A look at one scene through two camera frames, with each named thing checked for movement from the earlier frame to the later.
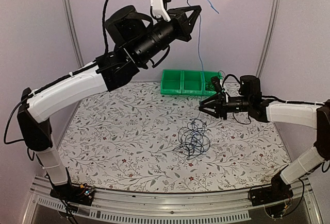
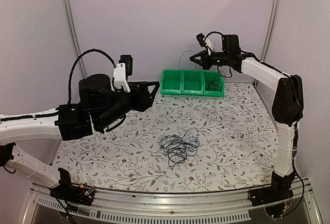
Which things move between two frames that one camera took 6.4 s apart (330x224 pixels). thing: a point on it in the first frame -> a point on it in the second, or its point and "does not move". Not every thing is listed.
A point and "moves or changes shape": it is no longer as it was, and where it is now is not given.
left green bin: x=171 y=82 does not move
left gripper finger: x=193 y=19 -> x=150 y=99
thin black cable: x=223 y=71 moves or changes shape
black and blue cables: x=200 y=57 -> x=180 y=56
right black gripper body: x=223 y=109 -> x=210 y=64
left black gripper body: x=181 y=33 -> x=140 y=104
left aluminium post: x=68 y=10 does not move
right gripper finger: x=211 y=112 -> x=199 y=62
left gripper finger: x=196 y=9 -> x=143 y=84
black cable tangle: x=193 y=143 -> x=177 y=148
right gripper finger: x=205 y=102 -> x=203 y=52
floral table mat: x=133 y=138 does not move
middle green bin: x=192 y=83 does not move
